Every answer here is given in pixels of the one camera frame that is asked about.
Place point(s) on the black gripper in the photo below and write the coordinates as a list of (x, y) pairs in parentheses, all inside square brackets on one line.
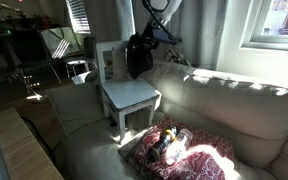
[(155, 36)]

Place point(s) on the black bowler hat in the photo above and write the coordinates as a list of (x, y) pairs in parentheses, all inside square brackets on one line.
[(139, 56)]

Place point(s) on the small white wooden chair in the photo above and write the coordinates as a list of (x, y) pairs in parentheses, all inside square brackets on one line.
[(123, 97)]

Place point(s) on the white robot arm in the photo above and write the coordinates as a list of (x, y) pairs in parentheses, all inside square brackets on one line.
[(161, 12)]

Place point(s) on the black office chair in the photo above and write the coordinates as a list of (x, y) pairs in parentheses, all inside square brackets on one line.
[(31, 51)]

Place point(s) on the cream sofa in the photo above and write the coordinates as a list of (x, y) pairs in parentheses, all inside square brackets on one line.
[(253, 113)]

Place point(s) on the white curtain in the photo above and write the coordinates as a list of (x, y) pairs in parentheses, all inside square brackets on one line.
[(199, 23)]

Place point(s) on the grey white patterned pillow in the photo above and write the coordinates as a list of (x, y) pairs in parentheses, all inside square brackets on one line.
[(93, 77)]

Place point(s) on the white stool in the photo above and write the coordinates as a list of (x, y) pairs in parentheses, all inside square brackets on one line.
[(71, 65)]

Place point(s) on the black yellow flashlight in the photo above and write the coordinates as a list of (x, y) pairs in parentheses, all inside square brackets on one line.
[(166, 137)]

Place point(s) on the clear plastic water bottle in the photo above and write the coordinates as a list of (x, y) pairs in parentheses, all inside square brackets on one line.
[(178, 147)]

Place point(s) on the red white patterned cushion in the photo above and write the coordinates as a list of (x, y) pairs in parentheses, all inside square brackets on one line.
[(208, 157)]

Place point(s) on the wooden side table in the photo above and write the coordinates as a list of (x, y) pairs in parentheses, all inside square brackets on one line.
[(24, 157)]

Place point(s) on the window frame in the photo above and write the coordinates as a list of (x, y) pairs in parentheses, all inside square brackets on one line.
[(266, 25)]

